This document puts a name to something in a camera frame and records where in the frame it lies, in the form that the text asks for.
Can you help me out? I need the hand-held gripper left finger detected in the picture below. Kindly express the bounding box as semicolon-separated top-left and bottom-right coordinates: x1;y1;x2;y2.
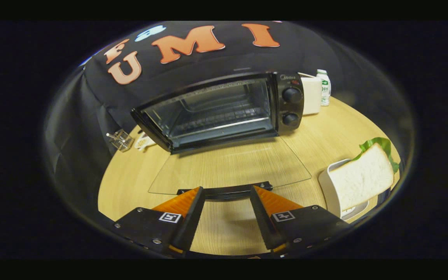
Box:
113;186;206;258

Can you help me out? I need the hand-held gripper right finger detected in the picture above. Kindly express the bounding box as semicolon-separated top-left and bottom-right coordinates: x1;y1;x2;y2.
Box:
250;185;351;257

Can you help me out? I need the bread slice lettuce sandwich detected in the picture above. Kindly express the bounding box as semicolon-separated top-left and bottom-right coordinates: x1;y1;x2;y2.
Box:
328;137;399;212

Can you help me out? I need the black toaster oven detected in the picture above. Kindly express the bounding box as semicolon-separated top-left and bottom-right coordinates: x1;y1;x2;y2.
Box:
131;71;312;201

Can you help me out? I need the white pop-up toaster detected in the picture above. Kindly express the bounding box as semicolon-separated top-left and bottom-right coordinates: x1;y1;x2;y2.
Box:
300;73;322;116

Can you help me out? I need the white rectangular plate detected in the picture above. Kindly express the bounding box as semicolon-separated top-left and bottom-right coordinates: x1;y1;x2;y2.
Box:
318;158;380;220

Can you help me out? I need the small white flat object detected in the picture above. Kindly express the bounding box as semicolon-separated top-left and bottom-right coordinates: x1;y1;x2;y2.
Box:
134;132;157;150

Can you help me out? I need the clear glass cup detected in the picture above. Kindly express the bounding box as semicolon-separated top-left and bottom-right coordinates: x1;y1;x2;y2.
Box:
106;129;134;152

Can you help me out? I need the white bottle green label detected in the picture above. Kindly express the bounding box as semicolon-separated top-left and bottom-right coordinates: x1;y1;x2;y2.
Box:
317;69;331;107

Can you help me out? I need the black backdrop cloth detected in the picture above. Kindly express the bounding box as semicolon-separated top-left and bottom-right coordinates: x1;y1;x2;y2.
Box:
44;21;413;226

